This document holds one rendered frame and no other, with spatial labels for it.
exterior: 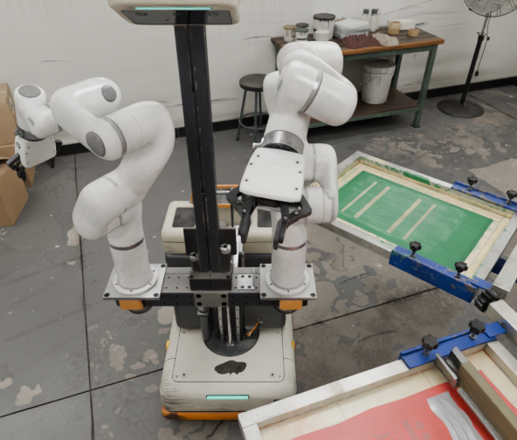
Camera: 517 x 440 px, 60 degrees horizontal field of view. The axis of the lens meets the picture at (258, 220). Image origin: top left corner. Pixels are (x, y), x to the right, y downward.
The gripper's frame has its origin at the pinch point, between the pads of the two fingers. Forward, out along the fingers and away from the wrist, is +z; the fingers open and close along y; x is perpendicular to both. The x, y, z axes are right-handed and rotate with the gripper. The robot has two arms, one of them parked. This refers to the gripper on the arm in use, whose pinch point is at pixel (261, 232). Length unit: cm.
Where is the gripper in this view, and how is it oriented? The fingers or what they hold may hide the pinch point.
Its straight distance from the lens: 70.8
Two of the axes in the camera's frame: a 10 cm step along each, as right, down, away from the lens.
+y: 9.8, 1.8, -1.2
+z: -2.1, 8.4, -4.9
